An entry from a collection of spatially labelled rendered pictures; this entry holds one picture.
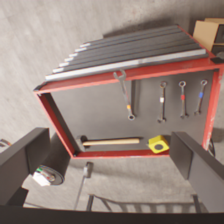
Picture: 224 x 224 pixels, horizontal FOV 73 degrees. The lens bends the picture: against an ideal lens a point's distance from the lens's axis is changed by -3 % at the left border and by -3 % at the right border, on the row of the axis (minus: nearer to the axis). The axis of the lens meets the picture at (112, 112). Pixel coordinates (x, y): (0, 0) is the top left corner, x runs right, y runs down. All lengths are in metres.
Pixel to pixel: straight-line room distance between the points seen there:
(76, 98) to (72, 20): 0.98
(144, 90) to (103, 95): 0.17
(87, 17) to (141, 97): 1.03
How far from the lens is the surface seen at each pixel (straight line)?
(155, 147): 0.81
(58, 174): 1.96
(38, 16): 1.70
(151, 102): 0.67
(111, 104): 0.69
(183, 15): 1.51
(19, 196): 0.43
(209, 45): 1.36
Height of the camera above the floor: 1.46
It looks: 51 degrees down
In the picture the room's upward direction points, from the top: 167 degrees counter-clockwise
